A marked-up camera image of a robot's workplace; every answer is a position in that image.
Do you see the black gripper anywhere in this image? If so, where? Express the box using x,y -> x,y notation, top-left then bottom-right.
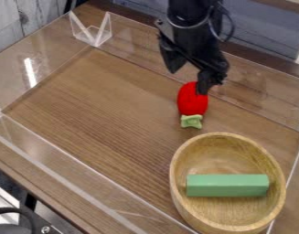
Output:
155,16 -> 230,95

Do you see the brown wooden bowl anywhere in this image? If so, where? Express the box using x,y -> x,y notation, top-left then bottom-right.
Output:
169,133 -> 286,234

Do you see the green rectangular block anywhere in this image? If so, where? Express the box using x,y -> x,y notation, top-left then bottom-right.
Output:
186,174 -> 270,197

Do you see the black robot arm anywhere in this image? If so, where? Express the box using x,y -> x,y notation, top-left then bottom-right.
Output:
155,0 -> 236,95

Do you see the red plush strawberry toy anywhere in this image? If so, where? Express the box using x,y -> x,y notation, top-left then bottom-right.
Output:
178,81 -> 207,129

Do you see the blue grey sofa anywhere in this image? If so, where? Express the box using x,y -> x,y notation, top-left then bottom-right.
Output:
114,0 -> 299,59

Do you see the clear acrylic front barrier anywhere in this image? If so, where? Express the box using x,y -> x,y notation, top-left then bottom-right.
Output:
0,112 -> 197,234

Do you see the clear acrylic corner bracket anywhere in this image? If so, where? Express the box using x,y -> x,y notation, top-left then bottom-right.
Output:
69,12 -> 113,48

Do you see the black metal table bracket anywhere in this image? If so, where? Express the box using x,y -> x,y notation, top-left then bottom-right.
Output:
20,193 -> 69,234

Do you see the black cable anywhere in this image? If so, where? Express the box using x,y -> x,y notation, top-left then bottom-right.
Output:
0,207 -> 35,234

